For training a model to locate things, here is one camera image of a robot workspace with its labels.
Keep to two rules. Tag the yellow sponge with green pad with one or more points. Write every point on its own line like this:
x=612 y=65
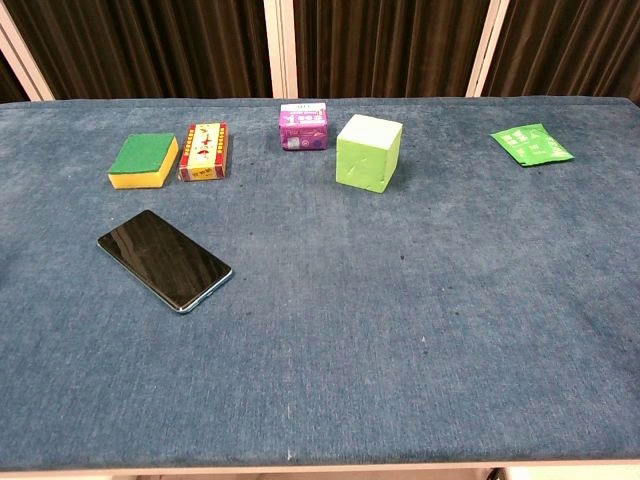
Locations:
x=144 y=161

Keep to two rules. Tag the red and yellow card box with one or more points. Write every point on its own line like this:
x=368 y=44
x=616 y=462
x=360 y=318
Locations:
x=204 y=152

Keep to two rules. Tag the blue fabric table cover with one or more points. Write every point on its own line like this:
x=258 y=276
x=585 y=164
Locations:
x=350 y=325

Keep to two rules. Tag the green foil sachet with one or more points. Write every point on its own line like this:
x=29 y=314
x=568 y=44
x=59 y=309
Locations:
x=531 y=145

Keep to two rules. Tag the purple tissue pack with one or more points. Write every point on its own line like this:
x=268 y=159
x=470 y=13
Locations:
x=303 y=126

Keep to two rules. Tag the white frame post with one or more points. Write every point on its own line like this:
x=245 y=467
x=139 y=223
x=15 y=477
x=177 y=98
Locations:
x=25 y=57
x=281 y=47
x=487 y=47

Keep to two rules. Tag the dark brown curtain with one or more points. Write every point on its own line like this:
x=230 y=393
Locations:
x=150 y=45

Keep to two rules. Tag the light green foam cube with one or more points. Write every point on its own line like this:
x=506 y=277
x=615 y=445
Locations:
x=369 y=154

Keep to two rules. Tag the black smartphone with blue frame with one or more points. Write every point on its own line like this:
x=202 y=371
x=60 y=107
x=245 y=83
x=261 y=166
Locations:
x=164 y=260

